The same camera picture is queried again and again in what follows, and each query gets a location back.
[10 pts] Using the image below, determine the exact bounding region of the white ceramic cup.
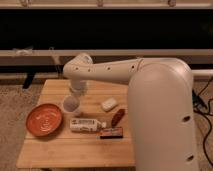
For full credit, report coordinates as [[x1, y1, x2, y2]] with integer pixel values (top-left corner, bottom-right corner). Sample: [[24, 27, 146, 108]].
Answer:
[[62, 96, 80, 112]]

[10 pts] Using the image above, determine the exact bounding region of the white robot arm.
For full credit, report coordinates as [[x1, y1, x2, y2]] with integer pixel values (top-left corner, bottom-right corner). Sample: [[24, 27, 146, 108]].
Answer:
[[63, 53, 199, 171]]

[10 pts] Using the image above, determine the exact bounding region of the orange ceramic bowl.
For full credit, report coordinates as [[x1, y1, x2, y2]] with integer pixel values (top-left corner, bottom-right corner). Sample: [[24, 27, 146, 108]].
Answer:
[[26, 103, 63, 137]]

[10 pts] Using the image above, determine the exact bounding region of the white soap-like block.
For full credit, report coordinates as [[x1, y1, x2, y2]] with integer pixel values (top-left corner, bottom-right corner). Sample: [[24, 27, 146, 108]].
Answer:
[[101, 98, 118, 112]]

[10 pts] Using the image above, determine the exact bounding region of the white plastic bottle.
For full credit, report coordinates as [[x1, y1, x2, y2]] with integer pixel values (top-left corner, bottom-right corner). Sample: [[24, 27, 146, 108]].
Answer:
[[70, 118, 107, 132]]

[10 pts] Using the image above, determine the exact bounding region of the brown sausage-shaped object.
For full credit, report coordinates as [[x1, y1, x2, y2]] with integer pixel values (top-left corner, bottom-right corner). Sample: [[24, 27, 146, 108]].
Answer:
[[111, 109, 125, 127]]

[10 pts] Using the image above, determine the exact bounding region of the small dark snack box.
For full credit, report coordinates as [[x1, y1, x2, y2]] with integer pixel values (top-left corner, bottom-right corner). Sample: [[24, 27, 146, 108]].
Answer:
[[100, 127, 123, 139]]

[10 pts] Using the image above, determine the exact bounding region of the wooden table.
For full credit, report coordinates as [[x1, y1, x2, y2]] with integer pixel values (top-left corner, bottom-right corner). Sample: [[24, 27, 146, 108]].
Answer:
[[16, 81, 134, 169]]

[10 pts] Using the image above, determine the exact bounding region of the black cable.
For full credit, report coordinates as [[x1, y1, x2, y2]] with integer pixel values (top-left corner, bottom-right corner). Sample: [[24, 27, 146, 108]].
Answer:
[[192, 76, 213, 168]]

